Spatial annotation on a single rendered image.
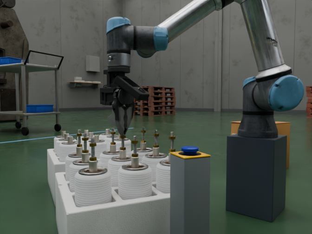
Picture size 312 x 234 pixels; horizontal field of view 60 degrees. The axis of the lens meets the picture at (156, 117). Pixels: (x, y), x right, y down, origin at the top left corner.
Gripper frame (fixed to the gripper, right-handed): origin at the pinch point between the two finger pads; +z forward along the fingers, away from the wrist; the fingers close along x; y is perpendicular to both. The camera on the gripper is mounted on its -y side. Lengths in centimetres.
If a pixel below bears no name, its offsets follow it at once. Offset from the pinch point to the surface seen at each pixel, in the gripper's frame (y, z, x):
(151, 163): -6.9, 10.7, -5.2
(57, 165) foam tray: 38.5, 16.6, -3.1
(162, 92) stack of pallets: 382, -37, -637
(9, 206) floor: 56, 34, 8
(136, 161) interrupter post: -10.1, 7.2, 7.0
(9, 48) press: 511, -120, -244
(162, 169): -15.2, 10.0, 1.3
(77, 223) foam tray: -6.4, 18.9, 25.0
